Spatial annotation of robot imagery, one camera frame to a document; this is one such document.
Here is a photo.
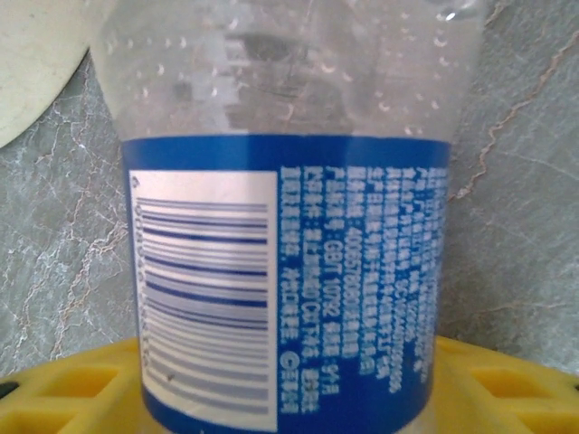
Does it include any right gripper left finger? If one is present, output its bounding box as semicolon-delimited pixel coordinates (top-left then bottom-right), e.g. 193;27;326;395
0;336;153;434

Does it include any blue label bottle white cap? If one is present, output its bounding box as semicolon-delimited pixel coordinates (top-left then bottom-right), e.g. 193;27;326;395
90;0;488;434

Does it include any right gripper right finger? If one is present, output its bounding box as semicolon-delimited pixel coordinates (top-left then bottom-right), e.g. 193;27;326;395
422;335;579;434

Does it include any cream plastic bin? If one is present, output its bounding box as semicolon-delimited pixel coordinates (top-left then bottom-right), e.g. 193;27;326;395
0;0;94;149

